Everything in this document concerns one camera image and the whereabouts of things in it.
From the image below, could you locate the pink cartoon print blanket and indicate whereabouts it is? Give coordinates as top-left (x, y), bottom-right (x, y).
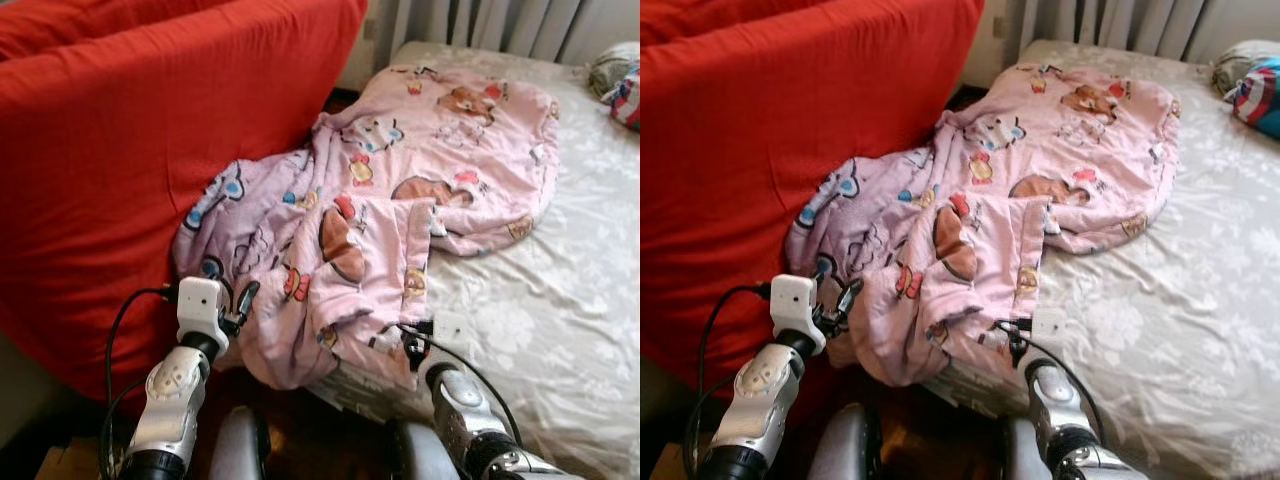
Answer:
top-left (785, 62), bottom-right (1181, 386)
top-left (172, 65), bottom-right (561, 391)

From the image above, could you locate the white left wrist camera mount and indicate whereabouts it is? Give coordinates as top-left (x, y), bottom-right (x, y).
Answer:
top-left (177, 277), bottom-right (229, 346)
top-left (770, 275), bottom-right (826, 353)

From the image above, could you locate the red white blue bolster pillow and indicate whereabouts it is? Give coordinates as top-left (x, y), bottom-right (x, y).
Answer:
top-left (1232, 58), bottom-right (1280, 139)
top-left (612, 65), bottom-right (641, 131)

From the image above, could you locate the grey floral bed sheet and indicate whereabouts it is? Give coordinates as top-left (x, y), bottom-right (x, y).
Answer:
top-left (930, 38), bottom-right (1280, 480)
top-left (310, 40), bottom-right (641, 480)

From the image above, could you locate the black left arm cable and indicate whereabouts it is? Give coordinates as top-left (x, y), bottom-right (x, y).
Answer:
top-left (685, 283), bottom-right (773, 480)
top-left (100, 287), bottom-right (181, 480)

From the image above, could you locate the brown cardboard box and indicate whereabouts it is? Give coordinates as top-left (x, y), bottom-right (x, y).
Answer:
top-left (35, 440), bottom-right (106, 480)
top-left (650, 440), bottom-right (701, 480)

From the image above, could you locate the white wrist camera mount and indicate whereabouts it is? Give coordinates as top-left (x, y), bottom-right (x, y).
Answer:
top-left (177, 277), bottom-right (229, 346)
top-left (770, 275), bottom-right (826, 353)
top-left (1030, 308), bottom-right (1069, 346)
top-left (432, 312), bottom-right (471, 351)

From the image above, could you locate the silver left robot leg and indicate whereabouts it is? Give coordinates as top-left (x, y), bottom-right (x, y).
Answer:
top-left (808, 402), bottom-right (881, 480)
top-left (210, 405), bottom-right (273, 480)

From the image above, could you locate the red fabric covered cushion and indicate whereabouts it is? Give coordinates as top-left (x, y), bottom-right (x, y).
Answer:
top-left (0, 0), bottom-right (369, 401)
top-left (640, 0), bottom-right (801, 46)
top-left (0, 0), bottom-right (231, 61)
top-left (640, 0), bottom-right (986, 396)

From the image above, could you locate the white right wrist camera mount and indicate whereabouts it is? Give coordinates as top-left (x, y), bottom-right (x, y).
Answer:
top-left (432, 312), bottom-right (471, 351)
top-left (1030, 308), bottom-right (1069, 346)

